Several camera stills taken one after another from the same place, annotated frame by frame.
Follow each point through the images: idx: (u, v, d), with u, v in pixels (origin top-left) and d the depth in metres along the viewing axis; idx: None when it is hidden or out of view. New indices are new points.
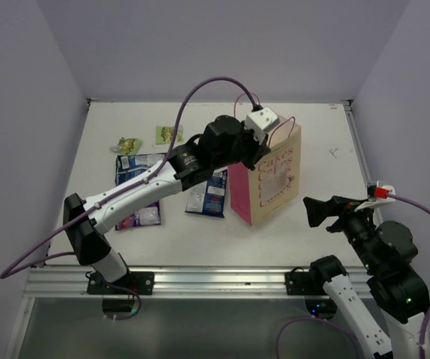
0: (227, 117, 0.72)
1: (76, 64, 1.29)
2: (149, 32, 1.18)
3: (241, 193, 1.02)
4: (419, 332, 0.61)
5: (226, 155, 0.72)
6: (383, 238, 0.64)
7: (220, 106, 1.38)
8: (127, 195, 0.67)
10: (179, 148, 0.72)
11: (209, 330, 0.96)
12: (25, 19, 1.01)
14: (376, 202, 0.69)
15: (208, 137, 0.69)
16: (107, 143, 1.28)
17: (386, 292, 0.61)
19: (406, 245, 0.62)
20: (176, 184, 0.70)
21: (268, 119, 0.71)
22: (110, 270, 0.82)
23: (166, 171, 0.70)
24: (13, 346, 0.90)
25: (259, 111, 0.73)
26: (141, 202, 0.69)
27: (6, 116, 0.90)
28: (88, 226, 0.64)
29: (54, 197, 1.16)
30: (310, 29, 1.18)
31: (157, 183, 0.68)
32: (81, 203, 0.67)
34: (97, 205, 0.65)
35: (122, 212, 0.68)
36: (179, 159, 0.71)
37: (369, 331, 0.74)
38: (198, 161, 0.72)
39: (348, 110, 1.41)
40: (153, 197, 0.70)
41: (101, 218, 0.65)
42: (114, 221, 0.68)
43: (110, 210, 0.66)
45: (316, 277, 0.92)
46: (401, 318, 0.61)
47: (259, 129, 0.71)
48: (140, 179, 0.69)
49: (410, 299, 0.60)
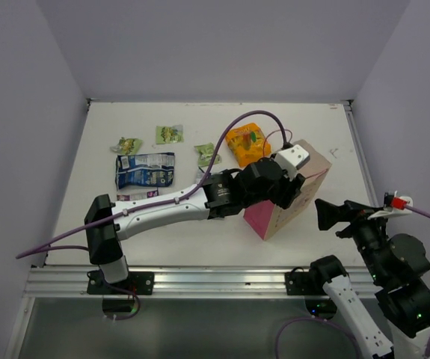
0: (265, 161, 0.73)
1: (76, 63, 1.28)
2: (149, 31, 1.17)
3: (259, 211, 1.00)
4: (425, 345, 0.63)
5: (260, 194, 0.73)
6: (395, 253, 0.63)
7: (219, 106, 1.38)
8: (155, 209, 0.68)
10: (215, 177, 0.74)
11: (208, 330, 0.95)
12: (24, 16, 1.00)
14: (392, 212, 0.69)
15: (247, 173, 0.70)
16: (107, 143, 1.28)
17: (395, 306, 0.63)
19: (419, 262, 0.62)
20: (204, 212, 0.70)
21: (300, 156, 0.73)
22: (111, 273, 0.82)
23: (198, 197, 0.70)
24: (13, 347, 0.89)
25: (290, 149, 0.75)
26: (167, 221, 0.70)
27: (6, 117, 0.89)
28: (111, 230, 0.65)
29: (53, 197, 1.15)
30: (312, 29, 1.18)
31: (186, 206, 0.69)
32: (110, 206, 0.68)
34: (126, 212, 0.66)
35: (146, 224, 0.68)
36: (214, 189, 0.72)
37: (369, 333, 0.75)
38: (230, 195, 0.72)
39: (348, 110, 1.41)
40: (179, 218, 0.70)
41: (125, 226, 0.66)
42: (136, 232, 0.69)
43: (135, 220, 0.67)
45: (316, 277, 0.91)
46: (410, 332, 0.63)
47: (291, 166, 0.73)
48: (173, 197, 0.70)
49: (420, 314, 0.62)
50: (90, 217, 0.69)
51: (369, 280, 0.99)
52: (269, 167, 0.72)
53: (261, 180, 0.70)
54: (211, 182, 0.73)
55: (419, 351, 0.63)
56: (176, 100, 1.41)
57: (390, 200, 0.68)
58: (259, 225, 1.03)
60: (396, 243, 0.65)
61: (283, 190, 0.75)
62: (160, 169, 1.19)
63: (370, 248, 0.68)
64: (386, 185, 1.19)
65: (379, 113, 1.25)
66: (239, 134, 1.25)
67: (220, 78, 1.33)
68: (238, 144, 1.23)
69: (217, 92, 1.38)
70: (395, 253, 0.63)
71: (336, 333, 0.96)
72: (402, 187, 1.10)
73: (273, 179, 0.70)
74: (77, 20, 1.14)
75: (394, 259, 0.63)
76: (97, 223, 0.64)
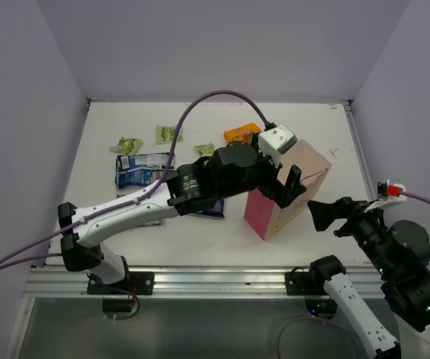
0: (240, 145, 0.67)
1: (76, 64, 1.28)
2: (149, 31, 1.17)
3: (260, 211, 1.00)
4: None
5: (234, 185, 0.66)
6: (398, 240, 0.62)
7: (219, 106, 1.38)
8: (115, 213, 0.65)
10: (182, 169, 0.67)
11: (208, 330, 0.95)
12: (25, 17, 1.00)
14: (387, 201, 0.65)
15: (215, 164, 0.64)
16: (106, 143, 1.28)
17: (403, 298, 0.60)
19: (424, 248, 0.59)
20: (169, 209, 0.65)
21: (282, 138, 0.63)
22: (107, 274, 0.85)
23: (159, 194, 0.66)
24: (13, 346, 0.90)
25: (271, 130, 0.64)
26: (130, 223, 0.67)
27: (6, 117, 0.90)
28: (70, 241, 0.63)
29: (53, 196, 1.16)
30: (312, 29, 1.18)
31: (147, 206, 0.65)
32: (71, 214, 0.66)
34: (83, 220, 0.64)
35: (108, 229, 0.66)
36: (179, 181, 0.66)
37: (370, 327, 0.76)
38: (200, 188, 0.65)
39: (348, 110, 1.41)
40: (144, 218, 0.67)
41: (84, 235, 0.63)
42: (102, 237, 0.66)
43: (94, 227, 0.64)
45: (316, 277, 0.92)
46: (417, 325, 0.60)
47: (274, 152, 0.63)
48: (132, 197, 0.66)
49: (429, 307, 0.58)
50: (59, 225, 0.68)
51: (369, 280, 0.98)
52: (240, 153, 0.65)
53: (230, 170, 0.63)
54: (176, 175, 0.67)
55: (428, 345, 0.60)
56: (176, 100, 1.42)
57: (386, 188, 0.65)
58: (259, 224, 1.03)
60: (398, 232, 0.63)
61: (261, 177, 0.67)
62: (160, 169, 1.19)
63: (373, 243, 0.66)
64: None
65: (379, 112, 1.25)
66: (239, 134, 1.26)
67: (220, 78, 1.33)
68: None
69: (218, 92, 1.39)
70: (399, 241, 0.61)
71: (337, 333, 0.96)
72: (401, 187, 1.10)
73: (244, 167, 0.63)
74: (78, 21, 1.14)
75: (399, 248, 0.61)
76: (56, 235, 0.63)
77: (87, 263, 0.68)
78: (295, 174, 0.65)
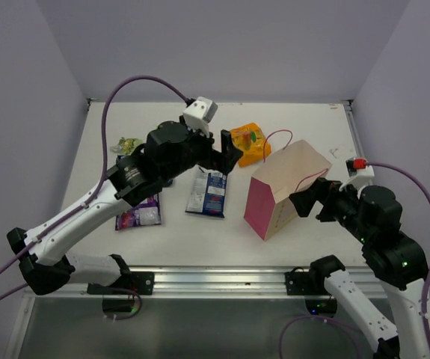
0: (170, 123, 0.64)
1: (76, 64, 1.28)
2: (149, 32, 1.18)
3: (260, 209, 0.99)
4: (420, 301, 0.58)
5: (176, 164, 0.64)
6: (366, 200, 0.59)
7: (219, 106, 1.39)
8: (67, 224, 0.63)
10: (121, 161, 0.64)
11: (209, 330, 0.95)
12: (25, 18, 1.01)
14: (356, 176, 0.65)
15: (149, 145, 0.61)
16: (107, 143, 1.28)
17: (381, 258, 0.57)
19: (392, 203, 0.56)
20: (119, 203, 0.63)
21: (204, 106, 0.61)
22: (100, 276, 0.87)
23: (105, 191, 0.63)
24: (13, 346, 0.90)
25: (191, 104, 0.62)
26: (87, 228, 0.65)
27: (6, 117, 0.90)
28: (28, 262, 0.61)
29: (53, 196, 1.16)
30: (311, 30, 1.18)
31: (97, 206, 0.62)
32: (22, 238, 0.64)
34: (36, 239, 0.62)
35: (66, 241, 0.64)
36: (122, 174, 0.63)
37: (372, 319, 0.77)
38: (142, 174, 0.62)
39: (348, 110, 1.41)
40: (99, 218, 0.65)
41: (42, 253, 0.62)
42: (61, 250, 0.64)
43: (51, 242, 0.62)
45: (316, 277, 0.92)
46: (399, 285, 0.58)
47: (200, 122, 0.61)
48: (80, 203, 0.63)
49: (406, 263, 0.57)
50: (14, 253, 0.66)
51: (369, 280, 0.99)
52: (172, 131, 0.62)
53: (167, 148, 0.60)
54: (117, 169, 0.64)
55: (414, 308, 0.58)
56: (176, 100, 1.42)
57: (351, 163, 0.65)
58: (259, 224, 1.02)
60: (367, 193, 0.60)
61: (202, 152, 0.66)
62: None
63: (351, 214, 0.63)
64: (386, 185, 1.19)
65: (379, 112, 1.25)
66: (239, 134, 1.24)
67: (220, 78, 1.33)
68: (238, 144, 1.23)
69: (217, 92, 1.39)
70: (369, 200, 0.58)
71: (337, 333, 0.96)
72: (401, 187, 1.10)
73: (180, 143, 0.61)
74: (78, 22, 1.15)
75: (369, 208, 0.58)
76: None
77: (55, 280, 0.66)
78: (227, 137, 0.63)
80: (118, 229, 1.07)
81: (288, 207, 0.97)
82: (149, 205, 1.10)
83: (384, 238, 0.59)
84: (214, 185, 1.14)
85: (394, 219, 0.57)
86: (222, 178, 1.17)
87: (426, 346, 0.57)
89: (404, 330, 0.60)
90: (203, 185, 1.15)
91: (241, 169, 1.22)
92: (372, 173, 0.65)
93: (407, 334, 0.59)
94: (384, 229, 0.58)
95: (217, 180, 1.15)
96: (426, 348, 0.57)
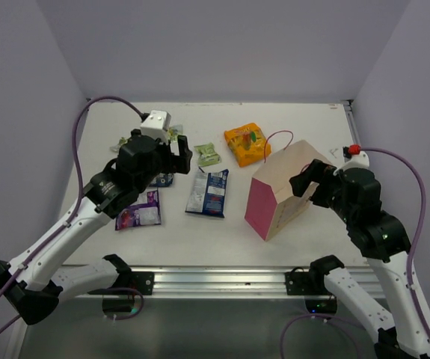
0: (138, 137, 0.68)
1: (76, 63, 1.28)
2: (149, 32, 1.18)
3: (262, 210, 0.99)
4: (405, 273, 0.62)
5: (148, 173, 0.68)
6: (347, 179, 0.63)
7: (220, 105, 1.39)
8: (52, 246, 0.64)
10: (95, 177, 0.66)
11: (208, 330, 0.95)
12: (24, 17, 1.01)
14: (350, 161, 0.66)
15: (123, 159, 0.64)
16: (107, 143, 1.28)
17: (364, 234, 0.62)
19: (370, 182, 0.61)
20: (101, 216, 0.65)
21: (161, 117, 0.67)
22: (98, 281, 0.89)
23: (85, 207, 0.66)
24: (13, 346, 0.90)
25: (148, 117, 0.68)
26: (71, 247, 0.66)
27: (6, 117, 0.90)
28: (19, 290, 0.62)
29: (53, 196, 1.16)
30: (312, 30, 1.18)
31: (79, 223, 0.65)
32: (6, 268, 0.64)
34: (22, 266, 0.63)
35: (53, 262, 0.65)
36: (97, 189, 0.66)
37: (372, 312, 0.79)
38: (117, 186, 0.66)
39: (348, 110, 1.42)
40: (83, 235, 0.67)
41: (31, 279, 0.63)
42: (49, 273, 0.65)
43: (38, 266, 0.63)
45: (316, 277, 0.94)
46: (383, 257, 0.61)
47: (159, 132, 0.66)
48: (61, 223, 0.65)
49: (386, 235, 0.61)
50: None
51: (369, 280, 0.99)
52: (140, 143, 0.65)
53: (138, 159, 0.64)
54: (92, 186, 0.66)
55: (401, 281, 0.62)
56: (176, 100, 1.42)
57: (347, 150, 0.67)
58: (261, 225, 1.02)
60: (348, 173, 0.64)
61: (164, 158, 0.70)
62: None
63: (338, 196, 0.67)
64: (386, 185, 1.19)
65: (379, 112, 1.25)
66: (239, 134, 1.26)
67: (220, 78, 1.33)
68: (238, 144, 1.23)
69: (217, 92, 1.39)
70: (349, 179, 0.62)
71: (337, 333, 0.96)
72: (401, 187, 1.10)
73: (151, 153, 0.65)
74: (77, 21, 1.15)
75: (350, 186, 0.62)
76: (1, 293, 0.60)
77: (47, 304, 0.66)
78: (184, 141, 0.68)
80: (118, 229, 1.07)
81: (289, 208, 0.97)
82: (149, 206, 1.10)
83: (366, 216, 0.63)
84: (214, 185, 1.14)
85: (373, 196, 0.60)
86: (222, 178, 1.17)
87: (416, 317, 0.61)
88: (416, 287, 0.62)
89: (395, 307, 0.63)
90: (203, 185, 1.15)
91: (240, 169, 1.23)
92: (367, 164, 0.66)
93: (398, 310, 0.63)
94: (366, 206, 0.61)
95: (217, 180, 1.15)
96: (417, 318, 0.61)
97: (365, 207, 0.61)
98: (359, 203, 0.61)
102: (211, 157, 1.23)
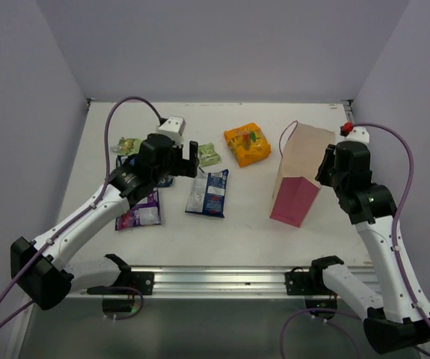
0: (157, 134, 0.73)
1: (76, 64, 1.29)
2: (148, 33, 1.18)
3: (291, 200, 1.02)
4: (390, 235, 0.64)
5: (163, 166, 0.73)
6: (339, 149, 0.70)
7: (219, 106, 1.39)
8: (78, 224, 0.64)
10: (117, 169, 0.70)
11: (208, 330, 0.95)
12: (25, 19, 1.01)
14: (348, 139, 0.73)
15: (143, 152, 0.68)
16: (107, 143, 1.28)
17: (353, 198, 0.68)
19: (362, 150, 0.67)
20: (123, 202, 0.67)
21: (177, 123, 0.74)
22: (102, 279, 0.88)
23: (110, 193, 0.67)
24: (13, 346, 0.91)
25: (166, 122, 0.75)
26: (95, 228, 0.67)
27: (6, 118, 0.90)
28: (45, 263, 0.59)
29: (53, 196, 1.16)
30: (311, 31, 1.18)
31: (105, 206, 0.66)
32: (31, 244, 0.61)
34: (49, 241, 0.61)
35: (78, 241, 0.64)
36: (120, 179, 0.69)
37: (364, 295, 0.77)
38: (138, 177, 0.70)
39: (348, 110, 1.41)
40: (105, 220, 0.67)
41: (57, 253, 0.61)
42: (71, 253, 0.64)
43: (64, 243, 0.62)
45: (316, 274, 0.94)
46: (368, 218, 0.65)
47: (175, 134, 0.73)
48: (88, 203, 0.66)
49: (372, 199, 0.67)
50: (16, 266, 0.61)
51: (374, 280, 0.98)
52: (158, 140, 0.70)
53: (158, 151, 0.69)
54: (115, 175, 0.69)
55: (386, 242, 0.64)
56: (176, 99, 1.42)
57: (342, 129, 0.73)
58: (292, 214, 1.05)
60: (342, 143, 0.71)
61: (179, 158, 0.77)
62: None
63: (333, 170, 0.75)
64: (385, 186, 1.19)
65: (378, 113, 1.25)
66: (239, 134, 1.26)
67: (220, 78, 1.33)
68: (238, 144, 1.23)
69: (217, 92, 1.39)
70: (342, 148, 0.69)
71: (337, 333, 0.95)
72: (399, 188, 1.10)
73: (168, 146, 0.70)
74: (77, 23, 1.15)
75: (342, 155, 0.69)
76: (28, 265, 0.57)
77: (61, 284, 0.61)
78: (196, 146, 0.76)
80: (118, 229, 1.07)
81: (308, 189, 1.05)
82: (149, 205, 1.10)
83: (357, 185, 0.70)
84: (214, 185, 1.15)
85: (363, 163, 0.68)
86: (222, 178, 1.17)
87: (399, 278, 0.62)
88: (401, 252, 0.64)
89: (381, 271, 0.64)
90: (203, 185, 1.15)
91: (240, 168, 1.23)
92: (367, 140, 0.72)
93: (381, 271, 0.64)
94: (355, 173, 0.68)
95: (217, 180, 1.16)
96: (401, 281, 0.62)
97: (354, 173, 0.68)
98: (349, 170, 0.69)
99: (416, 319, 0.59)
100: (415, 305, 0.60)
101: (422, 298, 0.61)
102: (211, 157, 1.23)
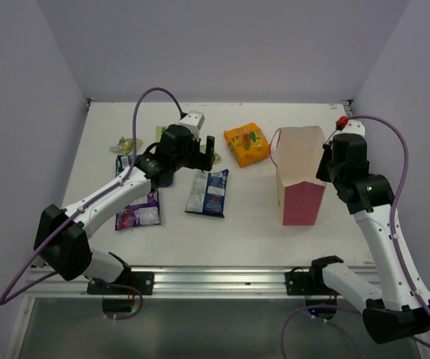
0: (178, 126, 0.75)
1: (76, 64, 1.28)
2: (147, 33, 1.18)
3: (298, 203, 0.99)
4: (389, 224, 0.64)
5: (182, 156, 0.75)
6: (337, 140, 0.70)
7: (219, 106, 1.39)
8: (106, 197, 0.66)
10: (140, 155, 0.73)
11: (207, 330, 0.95)
12: (24, 19, 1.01)
14: (343, 132, 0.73)
15: (165, 140, 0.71)
16: (106, 143, 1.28)
17: (351, 188, 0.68)
19: (357, 140, 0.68)
20: (148, 183, 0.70)
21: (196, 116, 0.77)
22: (107, 273, 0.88)
23: (137, 173, 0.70)
24: (13, 346, 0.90)
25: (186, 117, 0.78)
26: (120, 204, 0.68)
27: (5, 117, 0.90)
28: (75, 229, 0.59)
29: (53, 196, 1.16)
30: (310, 31, 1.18)
31: (131, 185, 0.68)
32: (62, 211, 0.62)
34: (80, 209, 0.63)
35: (104, 214, 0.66)
36: (143, 164, 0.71)
37: (363, 289, 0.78)
38: (160, 164, 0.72)
39: (348, 110, 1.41)
40: (130, 197, 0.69)
41: (87, 221, 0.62)
42: (97, 226, 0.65)
43: (94, 212, 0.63)
45: (316, 274, 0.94)
46: (366, 206, 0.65)
47: (194, 127, 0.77)
48: (115, 180, 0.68)
49: (370, 188, 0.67)
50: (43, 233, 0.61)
51: (375, 280, 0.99)
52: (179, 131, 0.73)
53: (179, 140, 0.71)
54: (140, 160, 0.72)
55: (384, 230, 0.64)
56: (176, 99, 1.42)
57: (336, 123, 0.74)
58: (296, 214, 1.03)
60: (338, 136, 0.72)
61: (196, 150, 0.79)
62: None
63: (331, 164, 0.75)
64: None
65: (378, 113, 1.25)
66: (239, 134, 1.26)
67: (220, 78, 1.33)
68: (238, 144, 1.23)
69: (217, 91, 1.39)
70: (339, 140, 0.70)
71: (337, 333, 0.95)
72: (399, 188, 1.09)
73: (188, 137, 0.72)
74: (77, 22, 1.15)
75: (340, 146, 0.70)
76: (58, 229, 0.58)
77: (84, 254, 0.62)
78: (212, 141, 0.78)
80: (118, 229, 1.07)
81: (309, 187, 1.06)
82: (149, 205, 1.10)
83: (354, 175, 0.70)
84: (214, 185, 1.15)
85: (360, 153, 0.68)
86: (222, 178, 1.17)
87: (398, 267, 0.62)
88: (399, 240, 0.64)
89: (380, 260, 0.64)
90: (203, 185, 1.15)
91: (240, 168, 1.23)
92: (363, 132, 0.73)
93: (381, 259, 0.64)
94: (353, 164, 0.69)
95: (217, 180, 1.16)
96: (400, 270, 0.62)
97: (351, 164, 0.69)
98: (346, 160, 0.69)
99: (415, 307, 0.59)
100: (413, 292, 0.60)
101: (421, 286, 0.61)
102: None
